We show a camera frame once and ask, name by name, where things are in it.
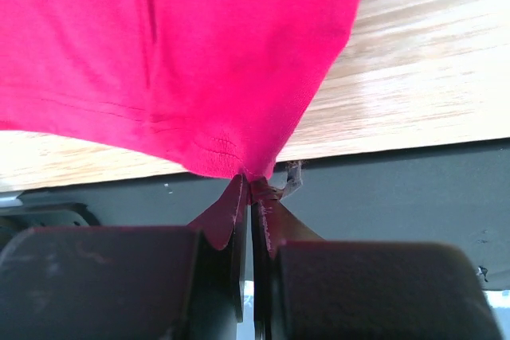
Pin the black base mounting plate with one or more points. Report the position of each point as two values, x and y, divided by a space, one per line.
456 194

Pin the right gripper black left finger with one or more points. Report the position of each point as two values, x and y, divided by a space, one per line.
114 282

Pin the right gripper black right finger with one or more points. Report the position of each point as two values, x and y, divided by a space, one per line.
306 287

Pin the magenta pink t shirt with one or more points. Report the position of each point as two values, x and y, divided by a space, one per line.
217 86

